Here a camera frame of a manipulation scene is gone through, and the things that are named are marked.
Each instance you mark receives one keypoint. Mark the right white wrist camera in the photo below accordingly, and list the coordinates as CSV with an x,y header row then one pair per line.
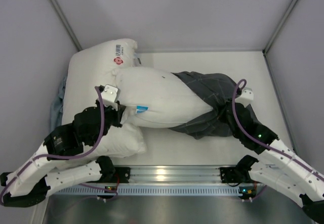
x,y
246,97

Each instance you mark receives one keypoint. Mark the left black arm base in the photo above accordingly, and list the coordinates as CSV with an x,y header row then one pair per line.
x,y
118,174

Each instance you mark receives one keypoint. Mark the grey slotted cable duct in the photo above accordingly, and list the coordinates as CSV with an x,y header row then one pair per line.
x,y
160,190

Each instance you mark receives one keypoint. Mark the aluminium frame post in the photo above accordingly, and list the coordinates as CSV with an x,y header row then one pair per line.
x,y
65,23
279,26

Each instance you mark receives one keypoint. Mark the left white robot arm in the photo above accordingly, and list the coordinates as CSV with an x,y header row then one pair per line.
x,y
60,162

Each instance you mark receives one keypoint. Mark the dark grey checked pillowcase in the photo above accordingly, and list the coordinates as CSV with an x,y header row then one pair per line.
x,y
216,90

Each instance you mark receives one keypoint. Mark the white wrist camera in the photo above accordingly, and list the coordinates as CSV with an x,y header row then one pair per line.
x,y
109,95
246,97

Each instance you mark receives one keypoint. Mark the aluminium rail beam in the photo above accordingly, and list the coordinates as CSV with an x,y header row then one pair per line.
x,y
195,174

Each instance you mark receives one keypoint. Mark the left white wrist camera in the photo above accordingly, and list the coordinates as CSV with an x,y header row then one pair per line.
x,y
109,95

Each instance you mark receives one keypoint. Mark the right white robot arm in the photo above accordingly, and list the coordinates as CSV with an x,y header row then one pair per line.
x,y
275,164

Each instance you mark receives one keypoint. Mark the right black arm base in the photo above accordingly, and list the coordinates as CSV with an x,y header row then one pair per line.
x,y
235,175

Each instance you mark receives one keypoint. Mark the left aluminium frame post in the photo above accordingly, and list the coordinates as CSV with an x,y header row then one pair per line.
x,y
65,23

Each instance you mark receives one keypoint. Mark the light blue crumpled cloth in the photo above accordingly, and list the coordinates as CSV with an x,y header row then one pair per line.
x,y
56,108

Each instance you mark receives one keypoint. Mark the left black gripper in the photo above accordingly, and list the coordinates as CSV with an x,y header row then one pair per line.
x,y
119,112

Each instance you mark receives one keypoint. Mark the right aluminium frame post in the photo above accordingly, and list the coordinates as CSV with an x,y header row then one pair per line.
x,y
279,26

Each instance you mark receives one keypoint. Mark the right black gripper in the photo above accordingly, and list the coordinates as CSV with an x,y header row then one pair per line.
x,y
228,111

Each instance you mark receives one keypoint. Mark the white bare pillow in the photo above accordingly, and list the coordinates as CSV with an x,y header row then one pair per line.
x,y
90,68

